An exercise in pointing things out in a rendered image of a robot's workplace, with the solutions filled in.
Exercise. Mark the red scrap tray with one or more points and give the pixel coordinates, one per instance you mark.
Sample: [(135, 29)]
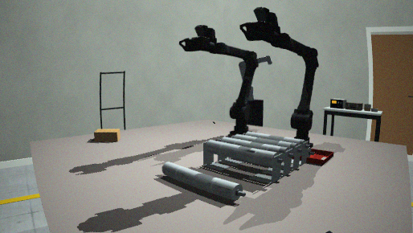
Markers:
[(320, 156)]

